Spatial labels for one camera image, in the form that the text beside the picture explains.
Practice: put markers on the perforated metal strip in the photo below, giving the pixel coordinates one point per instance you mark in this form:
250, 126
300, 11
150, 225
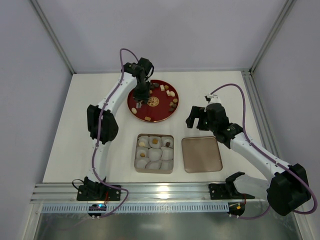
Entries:
136, 207

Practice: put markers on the gold tin lid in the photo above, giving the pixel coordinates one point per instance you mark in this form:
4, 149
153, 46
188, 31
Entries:
201, 155

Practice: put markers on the red round tray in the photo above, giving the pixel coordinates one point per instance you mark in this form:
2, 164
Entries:
160, 106

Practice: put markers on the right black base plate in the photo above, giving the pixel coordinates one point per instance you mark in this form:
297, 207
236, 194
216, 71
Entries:
224, 191

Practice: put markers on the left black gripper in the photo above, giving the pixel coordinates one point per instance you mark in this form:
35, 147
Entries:
141, 97

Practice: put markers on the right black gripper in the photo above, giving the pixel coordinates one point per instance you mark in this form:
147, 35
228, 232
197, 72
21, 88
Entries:
197, 117

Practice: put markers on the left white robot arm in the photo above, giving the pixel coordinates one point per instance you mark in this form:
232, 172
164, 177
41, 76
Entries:
101, 118

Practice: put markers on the gold tin box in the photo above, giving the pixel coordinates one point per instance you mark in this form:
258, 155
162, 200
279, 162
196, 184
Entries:
158, 159

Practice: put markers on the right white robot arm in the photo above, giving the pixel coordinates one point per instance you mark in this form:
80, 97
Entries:
286, 187

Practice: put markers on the caramel brown chocolate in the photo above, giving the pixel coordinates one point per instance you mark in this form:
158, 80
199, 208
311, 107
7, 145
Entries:
155, 141

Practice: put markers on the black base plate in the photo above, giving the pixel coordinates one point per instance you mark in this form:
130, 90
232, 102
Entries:
224, 191
97, 192

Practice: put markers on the white oval chocolate on tray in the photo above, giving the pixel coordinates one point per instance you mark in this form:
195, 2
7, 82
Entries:
134, 110

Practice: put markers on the metal serving tongs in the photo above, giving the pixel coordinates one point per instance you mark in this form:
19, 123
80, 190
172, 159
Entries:
140, 103

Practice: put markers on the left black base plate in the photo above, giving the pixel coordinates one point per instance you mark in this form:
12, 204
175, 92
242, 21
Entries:
97, 192

